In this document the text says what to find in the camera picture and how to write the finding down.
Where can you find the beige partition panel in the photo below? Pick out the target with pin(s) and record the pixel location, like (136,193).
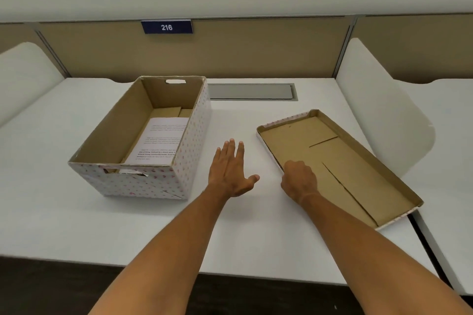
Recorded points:
(14,38)
(417,45)
(240,52)

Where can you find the person's right forearm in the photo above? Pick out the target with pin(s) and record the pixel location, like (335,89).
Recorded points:
(369,252)

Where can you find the dark blue number sign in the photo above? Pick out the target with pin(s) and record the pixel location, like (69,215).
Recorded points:
(167,27)

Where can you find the white desk divider panel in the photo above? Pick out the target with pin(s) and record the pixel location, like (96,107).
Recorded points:
(26,75)
(384,111)

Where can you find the printed white paper sheets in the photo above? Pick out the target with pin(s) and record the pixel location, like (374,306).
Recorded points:
(159,141)

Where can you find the heart-patterned cardboard box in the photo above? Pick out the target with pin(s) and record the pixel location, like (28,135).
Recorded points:
(148,182)

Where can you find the grey partition post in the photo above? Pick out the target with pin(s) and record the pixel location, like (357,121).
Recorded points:
(51,49)
(347,41)

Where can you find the person's left hand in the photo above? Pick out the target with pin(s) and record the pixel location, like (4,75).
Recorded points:
(229,170)

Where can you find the person's right hand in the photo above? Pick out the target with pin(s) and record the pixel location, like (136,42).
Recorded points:
(301,182)

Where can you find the person's left forearm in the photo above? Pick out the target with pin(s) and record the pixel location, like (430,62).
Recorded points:
(173,252)

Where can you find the heart-patterned cardboard box lid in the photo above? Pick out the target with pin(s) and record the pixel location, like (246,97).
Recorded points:
(354,170)

